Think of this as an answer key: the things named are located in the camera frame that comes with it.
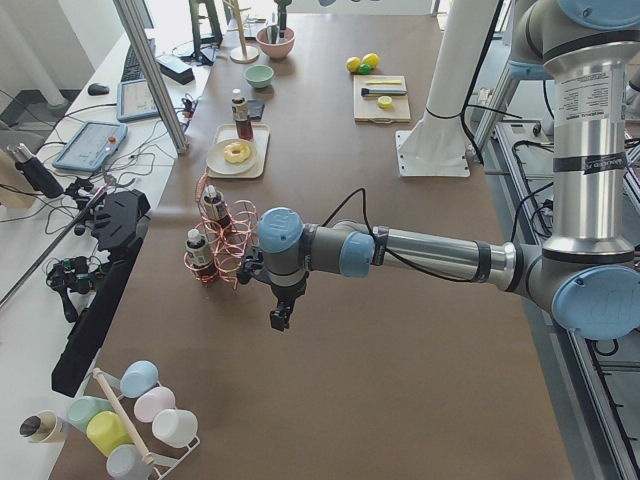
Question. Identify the tea bottle front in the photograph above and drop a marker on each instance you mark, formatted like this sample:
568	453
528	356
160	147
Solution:
241	117

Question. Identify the tea bottle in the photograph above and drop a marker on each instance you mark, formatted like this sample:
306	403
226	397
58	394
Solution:
215	207
199	257
241	117

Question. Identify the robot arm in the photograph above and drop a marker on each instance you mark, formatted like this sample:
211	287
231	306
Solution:
583	274
320	6

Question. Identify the tea bottle back left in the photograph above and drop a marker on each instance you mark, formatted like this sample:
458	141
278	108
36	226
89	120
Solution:
199	257

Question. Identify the cream rabbit tray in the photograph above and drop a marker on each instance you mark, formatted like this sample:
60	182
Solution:
260	140

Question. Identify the tea bottle back right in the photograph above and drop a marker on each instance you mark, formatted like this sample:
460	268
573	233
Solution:
215	207

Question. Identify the metal scoop in bowl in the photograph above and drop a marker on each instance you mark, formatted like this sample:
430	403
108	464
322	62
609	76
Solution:
272	33

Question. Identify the pink bowl with ice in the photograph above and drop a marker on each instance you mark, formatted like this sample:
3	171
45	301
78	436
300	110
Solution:
279	50

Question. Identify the wooden stand with round base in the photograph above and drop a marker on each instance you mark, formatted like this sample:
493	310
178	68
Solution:
244	53

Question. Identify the green bowl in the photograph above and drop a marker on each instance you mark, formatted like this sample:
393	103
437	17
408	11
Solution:
259	76

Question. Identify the grey folded cloth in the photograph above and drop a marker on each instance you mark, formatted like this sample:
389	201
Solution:
255	109

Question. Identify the whole lemon lower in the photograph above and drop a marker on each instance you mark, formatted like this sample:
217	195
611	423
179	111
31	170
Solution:
353	64

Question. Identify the whole lemon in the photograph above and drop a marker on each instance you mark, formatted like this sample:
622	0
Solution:
371	59
353	64

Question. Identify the green lime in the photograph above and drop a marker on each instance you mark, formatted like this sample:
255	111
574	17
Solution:
364	69

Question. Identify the whole lemon upper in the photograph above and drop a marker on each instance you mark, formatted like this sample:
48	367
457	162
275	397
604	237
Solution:
371	59

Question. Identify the yellow plastic knife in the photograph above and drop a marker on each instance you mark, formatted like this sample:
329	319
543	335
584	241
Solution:
383	81

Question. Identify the bamboo cutting board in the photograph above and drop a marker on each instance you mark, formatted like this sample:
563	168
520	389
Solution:
366	109

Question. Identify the glazed donut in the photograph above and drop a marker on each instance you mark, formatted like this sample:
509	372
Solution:
236	152

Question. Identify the half lemon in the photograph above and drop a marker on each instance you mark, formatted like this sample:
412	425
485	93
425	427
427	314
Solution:
384	102

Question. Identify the white round plate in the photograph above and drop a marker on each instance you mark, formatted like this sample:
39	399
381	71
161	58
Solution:
216	161

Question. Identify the white cup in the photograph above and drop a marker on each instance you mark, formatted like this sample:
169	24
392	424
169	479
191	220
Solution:
175	427

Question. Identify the black keyboard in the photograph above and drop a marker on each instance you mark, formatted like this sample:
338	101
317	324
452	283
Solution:
132	69

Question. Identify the pink cup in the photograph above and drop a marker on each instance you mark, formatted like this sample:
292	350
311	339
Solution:
149	404

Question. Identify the blue teach pendant far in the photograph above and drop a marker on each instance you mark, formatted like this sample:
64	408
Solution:
135	101

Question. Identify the blue teach pendant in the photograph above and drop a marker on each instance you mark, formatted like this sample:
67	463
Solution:
91	146
135	101

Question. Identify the computer mouse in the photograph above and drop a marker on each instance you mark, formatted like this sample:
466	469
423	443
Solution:
97	89

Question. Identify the yellow cup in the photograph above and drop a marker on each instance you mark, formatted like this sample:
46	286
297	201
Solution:
107	432

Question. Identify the grey blue cup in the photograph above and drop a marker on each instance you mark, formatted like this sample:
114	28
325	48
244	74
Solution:
126	463

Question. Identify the blue teach pendant near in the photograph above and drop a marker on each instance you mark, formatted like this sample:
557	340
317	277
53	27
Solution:
91	146

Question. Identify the mint green cup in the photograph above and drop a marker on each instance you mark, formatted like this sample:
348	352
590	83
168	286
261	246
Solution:
83	409

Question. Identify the paper cup with metal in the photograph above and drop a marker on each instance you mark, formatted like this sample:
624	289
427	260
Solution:
44	427

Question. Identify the black heat gun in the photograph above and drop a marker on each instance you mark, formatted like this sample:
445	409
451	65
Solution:
37	175

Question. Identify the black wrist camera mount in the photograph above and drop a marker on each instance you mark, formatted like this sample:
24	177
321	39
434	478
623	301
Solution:
252	266

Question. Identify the copper wire bottle rack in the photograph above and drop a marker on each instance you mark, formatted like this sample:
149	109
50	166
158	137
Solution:
229	245

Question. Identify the aluminium camera post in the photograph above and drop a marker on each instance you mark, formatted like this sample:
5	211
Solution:
132	23

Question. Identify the white wire cup rack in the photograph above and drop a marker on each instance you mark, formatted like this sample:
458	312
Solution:
146	435

